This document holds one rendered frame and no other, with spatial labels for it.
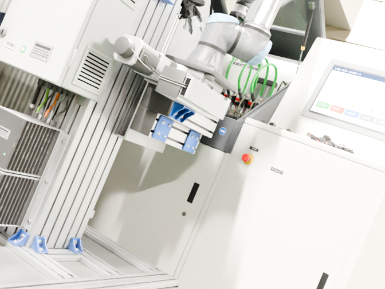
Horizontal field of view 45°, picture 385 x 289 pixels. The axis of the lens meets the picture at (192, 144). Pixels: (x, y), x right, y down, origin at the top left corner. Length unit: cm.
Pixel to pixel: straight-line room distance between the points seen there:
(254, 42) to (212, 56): 17
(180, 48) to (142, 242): 344
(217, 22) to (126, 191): 109
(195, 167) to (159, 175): 21
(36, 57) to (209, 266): 121
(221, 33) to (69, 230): 92
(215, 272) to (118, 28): 117
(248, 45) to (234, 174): 63
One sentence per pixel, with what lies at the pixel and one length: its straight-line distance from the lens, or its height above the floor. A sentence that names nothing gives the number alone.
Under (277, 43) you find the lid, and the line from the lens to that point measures 285.
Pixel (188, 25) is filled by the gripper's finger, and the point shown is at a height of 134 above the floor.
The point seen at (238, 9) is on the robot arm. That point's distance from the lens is 235.
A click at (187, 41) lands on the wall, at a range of 549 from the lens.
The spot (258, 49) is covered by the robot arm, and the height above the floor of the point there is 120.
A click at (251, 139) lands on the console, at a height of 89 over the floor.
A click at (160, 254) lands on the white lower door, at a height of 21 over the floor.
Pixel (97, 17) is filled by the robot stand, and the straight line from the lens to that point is 147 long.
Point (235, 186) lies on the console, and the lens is 215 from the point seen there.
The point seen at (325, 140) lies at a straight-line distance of 215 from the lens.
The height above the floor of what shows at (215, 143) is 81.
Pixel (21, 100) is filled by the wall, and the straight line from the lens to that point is 430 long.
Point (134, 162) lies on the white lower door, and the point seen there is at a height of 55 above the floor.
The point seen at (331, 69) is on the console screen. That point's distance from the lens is 249.
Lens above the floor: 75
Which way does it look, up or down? level
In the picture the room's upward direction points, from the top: 23 degrees clockwise
